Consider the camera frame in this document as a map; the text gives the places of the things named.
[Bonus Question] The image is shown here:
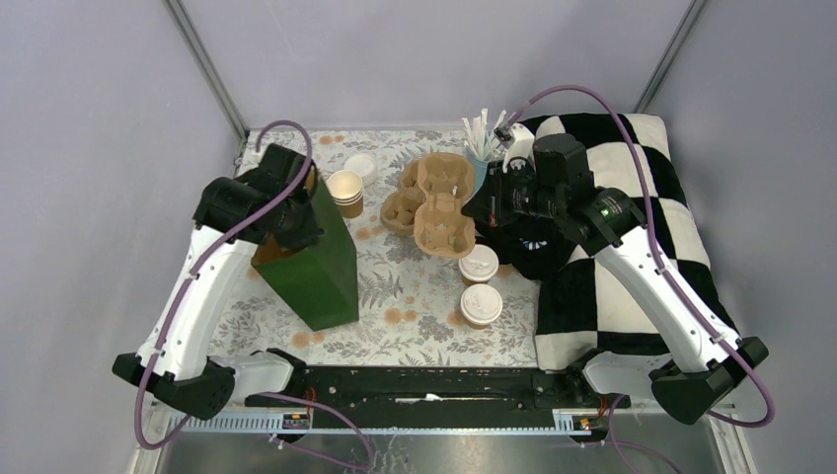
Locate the green brown paper bag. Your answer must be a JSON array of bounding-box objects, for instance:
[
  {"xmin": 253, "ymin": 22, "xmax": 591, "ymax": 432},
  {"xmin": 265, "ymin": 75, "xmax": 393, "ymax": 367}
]
[{"xmin": 251, "ymin": 173, "xmax": 359, "ymax": 331}]

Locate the brown paper cup with lid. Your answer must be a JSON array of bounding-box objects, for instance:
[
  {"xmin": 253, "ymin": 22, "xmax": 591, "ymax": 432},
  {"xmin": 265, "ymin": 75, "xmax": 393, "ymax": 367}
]
[{"xmin": 458, "ymin": 244, "xmax": 499, "ymax": 286}]

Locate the white wrapped straws bundle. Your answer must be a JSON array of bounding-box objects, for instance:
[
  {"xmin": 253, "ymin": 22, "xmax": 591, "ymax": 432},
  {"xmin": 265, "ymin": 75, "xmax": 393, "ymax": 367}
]
[{"xmin": 462, "ymin": 109, "xmax": 506, "ymax": 163}]

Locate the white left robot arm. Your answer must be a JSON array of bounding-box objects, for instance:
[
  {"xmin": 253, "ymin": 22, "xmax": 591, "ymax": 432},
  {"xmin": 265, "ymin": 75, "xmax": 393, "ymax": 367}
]
[{"xmin": 112, "ymin": 144, "xmax": 323, "ymax": 420}]

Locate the stack of white cup lids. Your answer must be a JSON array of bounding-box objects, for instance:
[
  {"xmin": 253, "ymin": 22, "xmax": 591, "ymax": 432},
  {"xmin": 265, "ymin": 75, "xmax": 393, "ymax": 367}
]
[{"xmin": 343, "ymin": 153, "xmax": 378, "ymax": 188}]

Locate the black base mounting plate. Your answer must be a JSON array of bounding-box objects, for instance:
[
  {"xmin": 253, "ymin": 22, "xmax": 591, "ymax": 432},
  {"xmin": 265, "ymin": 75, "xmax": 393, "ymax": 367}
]
[{"xmin": 283, "ymin": 365, "xmax": 630, "ymax": 432}]

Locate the black cloth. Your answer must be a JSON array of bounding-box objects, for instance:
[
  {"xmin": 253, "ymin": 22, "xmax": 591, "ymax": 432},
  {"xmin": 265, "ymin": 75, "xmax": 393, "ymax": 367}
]
[{"xmin": 476, "ymin": 216, "xmax": 594, "ymax": 286}]

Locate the blue straw holder cup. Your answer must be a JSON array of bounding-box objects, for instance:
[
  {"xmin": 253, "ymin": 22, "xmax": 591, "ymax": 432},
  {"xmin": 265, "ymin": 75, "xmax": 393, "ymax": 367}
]
[{"xmin": 466, "ymin": 151, "xmax": 488, "ymax": 191}]

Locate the black white checkered blanket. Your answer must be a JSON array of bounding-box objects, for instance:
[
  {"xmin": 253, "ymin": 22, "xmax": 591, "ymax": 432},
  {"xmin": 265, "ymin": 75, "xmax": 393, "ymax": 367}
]
[{"xmin": 522, "ymin": 113, "xmax": 743, "ymax": 372}]

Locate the aluminium frame rail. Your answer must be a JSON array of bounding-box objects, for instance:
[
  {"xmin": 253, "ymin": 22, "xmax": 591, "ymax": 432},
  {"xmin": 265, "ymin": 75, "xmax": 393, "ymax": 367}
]
[{"xmin": 127, "ymin": 367, "xmax": 760, "ymax": 474}]

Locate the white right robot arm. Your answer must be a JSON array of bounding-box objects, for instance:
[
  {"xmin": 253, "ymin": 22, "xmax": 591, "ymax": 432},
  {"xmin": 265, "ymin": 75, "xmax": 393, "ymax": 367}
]
[{"xmin": 463, "ymin": 123, "xmax": 768, "ymax": 425}]

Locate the floral table mat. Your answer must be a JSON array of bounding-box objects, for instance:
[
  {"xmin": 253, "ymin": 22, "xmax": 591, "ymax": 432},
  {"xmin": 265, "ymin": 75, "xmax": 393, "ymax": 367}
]
[{"xmin": 209, "ymin": 130, "xmax": 538, "ymax": 367}]

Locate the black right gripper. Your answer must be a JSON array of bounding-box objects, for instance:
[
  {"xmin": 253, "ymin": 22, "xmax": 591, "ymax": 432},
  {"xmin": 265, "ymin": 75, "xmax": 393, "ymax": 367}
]
[{"xmin": 462, "ymin": 159, "xmax": 564, "ymax": 226}]

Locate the brown pulp cup carrier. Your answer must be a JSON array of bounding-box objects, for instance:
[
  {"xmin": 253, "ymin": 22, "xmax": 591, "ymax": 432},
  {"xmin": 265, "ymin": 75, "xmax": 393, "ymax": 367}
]
[
  {"xmin": 380, "ymin": 160, "xmax": 425, "ymax": 236},
  {"xmin": 414, "ymin": 152, "xmax": 476, "ymax": 260}
]

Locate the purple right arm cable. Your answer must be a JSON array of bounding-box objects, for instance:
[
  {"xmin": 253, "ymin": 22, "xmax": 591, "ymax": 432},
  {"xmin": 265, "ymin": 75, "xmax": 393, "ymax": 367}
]
[{"xmin": 506, "ymin": 85, "xmax": 778, "ymax": 474}]

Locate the stack of brown paper cups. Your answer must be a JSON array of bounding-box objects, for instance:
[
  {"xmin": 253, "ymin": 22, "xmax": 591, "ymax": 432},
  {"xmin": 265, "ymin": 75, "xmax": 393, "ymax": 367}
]
[{"xmin": 326, "ymin": 170, "xmax": 364, "ymax": 219}]

